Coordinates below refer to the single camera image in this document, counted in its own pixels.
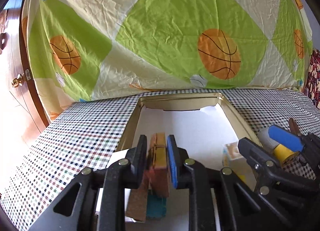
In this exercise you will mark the brass door knob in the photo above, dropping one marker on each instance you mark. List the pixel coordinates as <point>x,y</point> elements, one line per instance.
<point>17,81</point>

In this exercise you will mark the basketball pattern bed sheet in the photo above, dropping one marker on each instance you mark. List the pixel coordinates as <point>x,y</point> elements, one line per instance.
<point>87,50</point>

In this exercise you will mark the wooden door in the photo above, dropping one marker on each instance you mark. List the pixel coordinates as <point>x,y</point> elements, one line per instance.
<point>27,118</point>

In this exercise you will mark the gold metal tin box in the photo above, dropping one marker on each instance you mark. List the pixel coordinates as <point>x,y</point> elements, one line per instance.
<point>201,123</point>

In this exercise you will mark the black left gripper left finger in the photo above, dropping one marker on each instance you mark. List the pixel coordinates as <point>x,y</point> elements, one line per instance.
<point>95,199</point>

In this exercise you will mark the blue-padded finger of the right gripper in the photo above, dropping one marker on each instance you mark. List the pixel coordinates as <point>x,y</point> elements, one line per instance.
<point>306,145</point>

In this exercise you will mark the checkered tablecloth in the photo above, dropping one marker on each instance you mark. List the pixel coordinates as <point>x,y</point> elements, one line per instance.
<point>86,134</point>

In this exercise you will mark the white book-shaped box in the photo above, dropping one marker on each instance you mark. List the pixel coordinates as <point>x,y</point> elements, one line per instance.
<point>125,172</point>

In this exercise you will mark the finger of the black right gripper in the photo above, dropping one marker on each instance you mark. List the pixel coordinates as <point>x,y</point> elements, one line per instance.
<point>292,199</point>

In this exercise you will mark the red patterned fabric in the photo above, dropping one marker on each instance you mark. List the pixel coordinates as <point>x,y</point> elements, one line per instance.
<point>312,86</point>

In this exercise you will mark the yellow face toy brick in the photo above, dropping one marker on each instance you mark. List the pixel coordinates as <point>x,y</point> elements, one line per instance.
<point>284,154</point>

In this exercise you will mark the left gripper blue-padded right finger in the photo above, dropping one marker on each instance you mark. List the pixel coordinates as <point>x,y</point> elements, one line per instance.
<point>215,197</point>

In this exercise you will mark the sun picture toy block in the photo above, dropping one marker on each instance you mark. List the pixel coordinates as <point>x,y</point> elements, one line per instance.
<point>232,158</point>

